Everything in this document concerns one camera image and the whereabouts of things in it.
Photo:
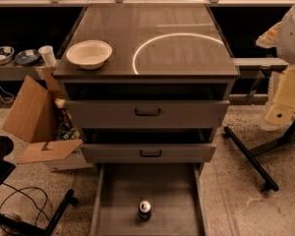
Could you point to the top grey drawer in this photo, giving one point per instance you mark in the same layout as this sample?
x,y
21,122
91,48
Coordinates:
x,y
132,114

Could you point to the snack bags in box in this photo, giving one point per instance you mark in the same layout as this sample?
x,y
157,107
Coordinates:
x,y
65,130

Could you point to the open cardboard box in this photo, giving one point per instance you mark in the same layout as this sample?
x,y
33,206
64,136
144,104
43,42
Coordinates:
x,y
33,119

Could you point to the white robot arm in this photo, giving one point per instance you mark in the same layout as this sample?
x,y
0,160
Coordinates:
x,y
280,106

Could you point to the white paper bowl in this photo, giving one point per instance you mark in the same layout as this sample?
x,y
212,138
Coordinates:
x,y
89,54

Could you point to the bottom open grey drawer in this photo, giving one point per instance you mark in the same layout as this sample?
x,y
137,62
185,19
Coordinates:
x,y
172,189

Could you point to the blue patterned bowl left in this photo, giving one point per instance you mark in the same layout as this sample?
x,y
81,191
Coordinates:
x,y
6,54

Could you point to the dark blue bowl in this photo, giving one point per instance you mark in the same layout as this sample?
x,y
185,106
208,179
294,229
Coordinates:
x,y
27,57

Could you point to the white paper cup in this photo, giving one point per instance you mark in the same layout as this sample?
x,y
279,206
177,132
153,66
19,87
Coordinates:
x,y
47,55

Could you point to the grey low shelf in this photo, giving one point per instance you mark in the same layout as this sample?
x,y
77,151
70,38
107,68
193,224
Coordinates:
x,y
15,72

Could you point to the grey drawer cabinet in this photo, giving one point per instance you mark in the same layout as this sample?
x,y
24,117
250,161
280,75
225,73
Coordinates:
x,y
158,41

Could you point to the middle grey drawer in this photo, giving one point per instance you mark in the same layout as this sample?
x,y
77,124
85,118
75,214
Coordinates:
x,y
148,153

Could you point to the pepsi soda can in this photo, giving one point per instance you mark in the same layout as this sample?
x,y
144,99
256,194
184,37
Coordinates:
x,y
144,210

